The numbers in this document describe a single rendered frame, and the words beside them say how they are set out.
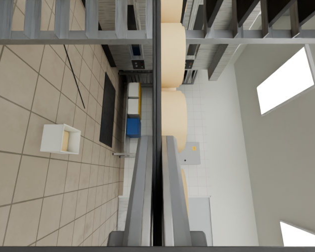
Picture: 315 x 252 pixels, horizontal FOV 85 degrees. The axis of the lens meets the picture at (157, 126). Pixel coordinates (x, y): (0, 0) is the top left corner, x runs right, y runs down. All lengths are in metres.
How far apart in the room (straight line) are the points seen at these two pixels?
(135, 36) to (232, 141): 4.16
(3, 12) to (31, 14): 0.09
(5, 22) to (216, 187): 4.19
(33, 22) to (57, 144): 0.98
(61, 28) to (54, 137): 1.01
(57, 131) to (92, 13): 1.05
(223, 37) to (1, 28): 0.69
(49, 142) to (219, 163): 3.63
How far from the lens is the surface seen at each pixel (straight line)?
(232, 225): 4.56
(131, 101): 3.86
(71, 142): 1.79
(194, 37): 0.61
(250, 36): 0.66
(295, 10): 0.75
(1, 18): 0.79
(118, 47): 3.03
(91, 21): 0.66
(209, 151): 4.34
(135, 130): 3.63
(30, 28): 0.73
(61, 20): 0.69
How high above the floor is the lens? 0.89
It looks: level
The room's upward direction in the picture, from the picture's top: 90 degrees clockwise
